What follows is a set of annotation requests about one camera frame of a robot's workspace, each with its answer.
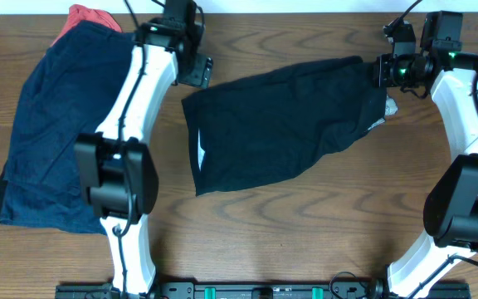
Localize black shorts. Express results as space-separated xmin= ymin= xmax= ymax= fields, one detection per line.
xmin=182 ymin=56 xmax=388 ymax=195

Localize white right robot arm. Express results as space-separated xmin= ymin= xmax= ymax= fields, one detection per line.
xmin=370 ymin=11 xmax=478 ymax=298

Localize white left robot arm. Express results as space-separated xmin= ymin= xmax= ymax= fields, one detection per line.
xmin=74 ymin=17 xmax=212 ymax=298

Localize navy blue shorts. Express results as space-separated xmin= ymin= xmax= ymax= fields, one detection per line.
xmin=0 ymin=21 xmax=134 ymax=234

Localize red garment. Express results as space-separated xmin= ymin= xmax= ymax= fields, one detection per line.
xmin=51 ymin=4 xmax=122 ymax=46

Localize black mounting rail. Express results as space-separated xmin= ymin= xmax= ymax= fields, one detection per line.
xmin=55 ymin=282 xmax=471 ymax=299

